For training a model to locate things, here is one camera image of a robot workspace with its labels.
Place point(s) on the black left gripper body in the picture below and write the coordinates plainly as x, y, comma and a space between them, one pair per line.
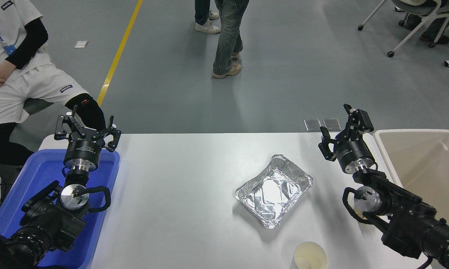
83, 149

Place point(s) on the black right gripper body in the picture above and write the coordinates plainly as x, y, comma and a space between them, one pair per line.
355, 151

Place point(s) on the white paper cup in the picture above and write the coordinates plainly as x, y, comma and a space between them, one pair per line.
309, 257

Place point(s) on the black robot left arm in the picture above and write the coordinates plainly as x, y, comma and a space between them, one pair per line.
45, 220

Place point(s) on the person's left forearm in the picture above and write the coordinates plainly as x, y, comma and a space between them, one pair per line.
28, 46

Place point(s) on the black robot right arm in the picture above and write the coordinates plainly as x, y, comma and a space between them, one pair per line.
411, 220

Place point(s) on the person's left hand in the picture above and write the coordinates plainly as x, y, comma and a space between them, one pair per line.
4, 70

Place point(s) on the metal floor plate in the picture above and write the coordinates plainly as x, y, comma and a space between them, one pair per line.
312, 125
331, 124

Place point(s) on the grey chair seat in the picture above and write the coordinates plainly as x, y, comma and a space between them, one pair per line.
36, 106

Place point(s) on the blue plastic tray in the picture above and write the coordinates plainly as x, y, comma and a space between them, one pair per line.
34, 172

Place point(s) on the person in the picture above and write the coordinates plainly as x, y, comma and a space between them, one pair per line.
228, 33
22, 86
435, 39
206, 22

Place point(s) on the silver foil tray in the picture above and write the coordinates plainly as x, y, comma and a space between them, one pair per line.
273, 190

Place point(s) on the large pale plastic bin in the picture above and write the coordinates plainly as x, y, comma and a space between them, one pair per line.
426, 160

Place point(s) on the small white floor card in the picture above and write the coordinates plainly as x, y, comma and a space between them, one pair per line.
80, 44

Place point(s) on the blue id badge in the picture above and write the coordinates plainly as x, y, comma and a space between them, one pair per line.
9, 50

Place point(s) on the white wheeled chair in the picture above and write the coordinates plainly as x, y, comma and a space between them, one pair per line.
415, 8

